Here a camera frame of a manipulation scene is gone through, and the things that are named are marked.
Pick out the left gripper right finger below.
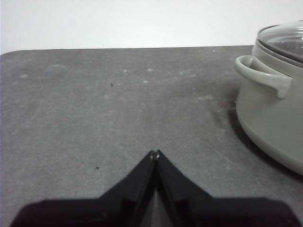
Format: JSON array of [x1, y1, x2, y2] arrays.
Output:
[[155, 149, 299, 227]]

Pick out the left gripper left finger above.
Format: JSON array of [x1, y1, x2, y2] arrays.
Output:
[[10, 150, 157, 227]]

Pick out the glass lid with green knob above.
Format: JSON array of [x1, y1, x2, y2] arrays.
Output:
[[257, 20, 303, 62]]

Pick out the pale green electric pot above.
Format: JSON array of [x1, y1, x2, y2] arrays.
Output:
[[234, 44, 303, 176]]

